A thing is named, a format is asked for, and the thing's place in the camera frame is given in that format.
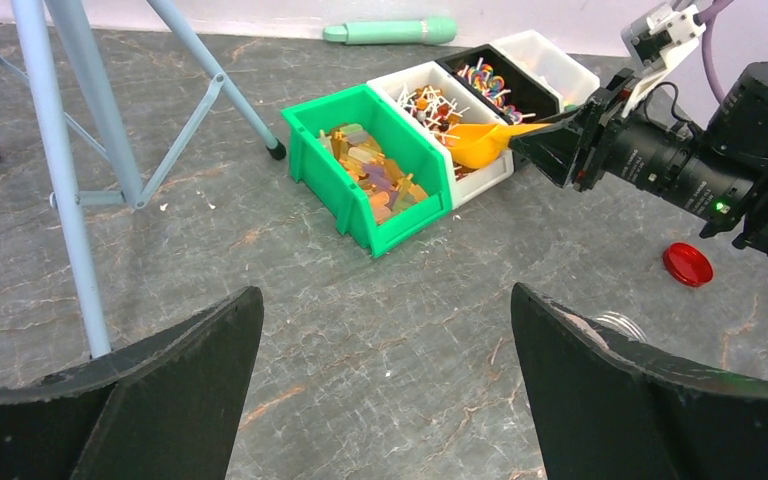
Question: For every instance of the yellow plastic scoop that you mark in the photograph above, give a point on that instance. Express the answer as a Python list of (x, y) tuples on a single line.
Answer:
[(476, 146)]

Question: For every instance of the mint green cylindrical handle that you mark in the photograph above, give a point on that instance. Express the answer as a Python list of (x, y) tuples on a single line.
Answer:
[(428, 31)]

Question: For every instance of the white candy bin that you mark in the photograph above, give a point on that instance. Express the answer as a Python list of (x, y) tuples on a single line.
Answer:
[(567, 80)]

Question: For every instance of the clear plastic jar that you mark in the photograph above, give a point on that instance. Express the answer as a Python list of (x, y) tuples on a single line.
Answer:
[(622, 324)]

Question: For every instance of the black lollipop bin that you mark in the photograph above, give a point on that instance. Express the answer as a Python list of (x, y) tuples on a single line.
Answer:
[(502, 86)]

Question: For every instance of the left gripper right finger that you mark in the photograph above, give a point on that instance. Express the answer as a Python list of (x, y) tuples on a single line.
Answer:
[(606, 406)]

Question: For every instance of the light blue music stand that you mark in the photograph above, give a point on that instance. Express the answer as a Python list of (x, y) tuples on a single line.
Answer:
[(32, 19)]

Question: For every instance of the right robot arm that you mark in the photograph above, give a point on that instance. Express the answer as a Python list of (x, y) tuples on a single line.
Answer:
[(718, 173)]

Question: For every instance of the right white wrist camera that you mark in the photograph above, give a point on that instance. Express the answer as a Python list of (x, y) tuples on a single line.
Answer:
[(658, 42)]

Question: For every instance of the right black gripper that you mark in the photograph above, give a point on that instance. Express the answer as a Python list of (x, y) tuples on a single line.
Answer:
[(568, 144)]

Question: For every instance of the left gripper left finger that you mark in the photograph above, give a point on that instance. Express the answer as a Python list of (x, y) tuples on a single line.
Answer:
[(165, 407)]

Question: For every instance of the white lollipop bin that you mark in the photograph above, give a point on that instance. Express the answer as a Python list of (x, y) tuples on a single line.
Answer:
[(433, 102)]

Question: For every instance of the red jar lid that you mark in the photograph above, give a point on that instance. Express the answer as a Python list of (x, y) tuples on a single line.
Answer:
[(687, 265)]

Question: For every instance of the green candy bin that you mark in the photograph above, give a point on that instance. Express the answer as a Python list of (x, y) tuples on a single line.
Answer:
[(380, 178)]

